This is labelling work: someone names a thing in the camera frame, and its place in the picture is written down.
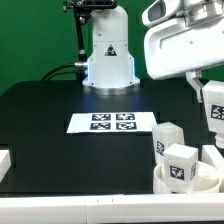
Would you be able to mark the white front rail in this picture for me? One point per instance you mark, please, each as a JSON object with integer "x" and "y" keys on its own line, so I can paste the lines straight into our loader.
{"x": 121, "y": 209}

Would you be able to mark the black camera stand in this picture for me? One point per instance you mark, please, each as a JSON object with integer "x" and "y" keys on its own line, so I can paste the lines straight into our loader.
{"x": 82, "y": 10}

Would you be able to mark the white obstacle wall left piece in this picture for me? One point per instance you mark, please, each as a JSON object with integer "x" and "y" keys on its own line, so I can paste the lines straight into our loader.
{"x": 5, "y": 163}

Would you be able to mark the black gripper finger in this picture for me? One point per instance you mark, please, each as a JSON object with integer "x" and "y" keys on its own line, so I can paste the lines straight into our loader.
{"x": 193, "y": 78}

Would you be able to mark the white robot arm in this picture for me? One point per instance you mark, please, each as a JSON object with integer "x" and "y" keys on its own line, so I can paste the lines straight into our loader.
{"x": 111, "y": 67}

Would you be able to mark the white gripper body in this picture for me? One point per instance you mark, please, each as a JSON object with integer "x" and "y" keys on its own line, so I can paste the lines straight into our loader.
{"x": 183, "y": 35}

